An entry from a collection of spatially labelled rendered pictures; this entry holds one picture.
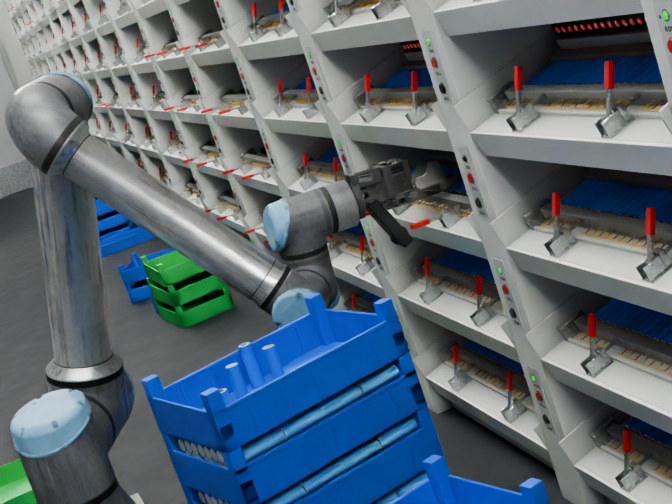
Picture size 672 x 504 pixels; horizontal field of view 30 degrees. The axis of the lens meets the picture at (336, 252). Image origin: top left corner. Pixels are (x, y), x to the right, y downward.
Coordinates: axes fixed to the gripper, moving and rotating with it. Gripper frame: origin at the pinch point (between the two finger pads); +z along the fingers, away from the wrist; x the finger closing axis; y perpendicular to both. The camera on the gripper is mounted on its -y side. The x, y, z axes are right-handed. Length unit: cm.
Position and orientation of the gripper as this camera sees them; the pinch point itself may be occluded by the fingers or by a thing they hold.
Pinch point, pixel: (450, 181)
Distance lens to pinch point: 241.6
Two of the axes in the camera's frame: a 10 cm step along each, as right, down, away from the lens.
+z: 9.2, -3.0, 2.5
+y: -2.6, -9.5, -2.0
